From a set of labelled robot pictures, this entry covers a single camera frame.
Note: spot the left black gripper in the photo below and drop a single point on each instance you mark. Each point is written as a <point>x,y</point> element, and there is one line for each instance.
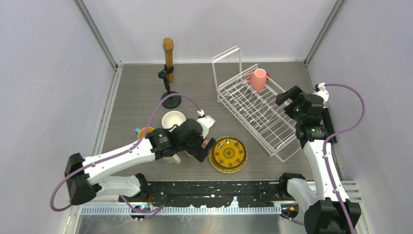
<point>202,152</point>

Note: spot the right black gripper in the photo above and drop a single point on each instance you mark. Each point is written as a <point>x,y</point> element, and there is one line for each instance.
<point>294,92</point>

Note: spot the yellow woven bamboo plate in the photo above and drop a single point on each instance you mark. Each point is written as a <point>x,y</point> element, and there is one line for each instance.
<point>211,161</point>

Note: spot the cream floral cup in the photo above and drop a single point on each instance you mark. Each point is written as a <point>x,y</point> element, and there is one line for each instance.
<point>175,159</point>

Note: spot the pink plastic cup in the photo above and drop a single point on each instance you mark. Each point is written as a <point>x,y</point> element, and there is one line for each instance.
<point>256,79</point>

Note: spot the beige ceramic bowl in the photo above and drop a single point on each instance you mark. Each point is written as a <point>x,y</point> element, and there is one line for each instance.
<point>172,118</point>

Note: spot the blue patterned bowl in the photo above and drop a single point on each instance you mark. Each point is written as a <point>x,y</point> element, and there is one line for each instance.
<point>141,132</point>

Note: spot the pink floral cup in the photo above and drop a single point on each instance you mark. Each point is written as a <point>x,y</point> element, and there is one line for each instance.
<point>204,144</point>

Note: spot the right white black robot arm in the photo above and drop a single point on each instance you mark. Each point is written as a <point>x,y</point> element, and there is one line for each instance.
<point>328,209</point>

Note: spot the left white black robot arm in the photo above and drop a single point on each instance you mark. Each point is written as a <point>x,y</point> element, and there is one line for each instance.
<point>89,177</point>

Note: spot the black silver microphone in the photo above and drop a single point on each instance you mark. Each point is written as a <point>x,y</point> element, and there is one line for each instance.
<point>326,118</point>

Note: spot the brown microphone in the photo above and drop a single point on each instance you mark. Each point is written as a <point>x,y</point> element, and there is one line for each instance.
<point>168,46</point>

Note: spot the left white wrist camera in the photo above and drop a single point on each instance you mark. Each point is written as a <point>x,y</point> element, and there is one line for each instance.
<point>205,121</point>

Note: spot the white wire dish rack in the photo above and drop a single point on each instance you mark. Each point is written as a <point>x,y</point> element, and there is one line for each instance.
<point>257,111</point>

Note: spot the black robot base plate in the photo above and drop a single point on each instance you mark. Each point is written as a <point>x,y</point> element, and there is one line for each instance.
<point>212,194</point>

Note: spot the left aluminium rail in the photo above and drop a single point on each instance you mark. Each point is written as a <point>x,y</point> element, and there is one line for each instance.
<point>104,119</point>

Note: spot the slotted cable duct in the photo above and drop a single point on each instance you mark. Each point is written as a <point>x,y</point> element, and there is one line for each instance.
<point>203,210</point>

